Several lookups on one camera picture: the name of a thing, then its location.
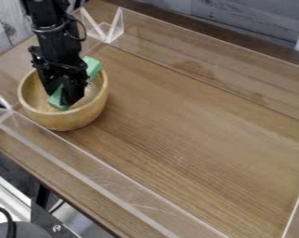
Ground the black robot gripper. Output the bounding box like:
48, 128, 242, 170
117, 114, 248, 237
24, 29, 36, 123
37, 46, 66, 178
28, 24, 89, 105

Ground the green rectangular block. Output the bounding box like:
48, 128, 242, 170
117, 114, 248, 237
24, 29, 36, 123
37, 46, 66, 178
48, 56, 102, 112

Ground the brown wooden bowl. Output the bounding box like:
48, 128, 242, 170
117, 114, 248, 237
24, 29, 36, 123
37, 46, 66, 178
17, 70, 109, 131

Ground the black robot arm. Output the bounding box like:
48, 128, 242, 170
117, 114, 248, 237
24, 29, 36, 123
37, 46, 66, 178
21, 0, 89, 105

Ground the clear acrylic corner bracket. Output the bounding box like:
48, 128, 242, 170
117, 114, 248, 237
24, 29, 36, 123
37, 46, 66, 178
80, 7, 124, 44

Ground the clear acrylic front wall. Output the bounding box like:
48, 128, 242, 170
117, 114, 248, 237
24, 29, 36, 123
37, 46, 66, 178
0, 109, 228, 238

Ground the grey metal base plate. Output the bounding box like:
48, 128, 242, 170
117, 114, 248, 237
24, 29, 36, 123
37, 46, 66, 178
0, 205, 81, 238

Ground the black cable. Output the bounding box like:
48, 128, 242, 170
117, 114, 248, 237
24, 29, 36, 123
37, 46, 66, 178
0, 205, 18, 238

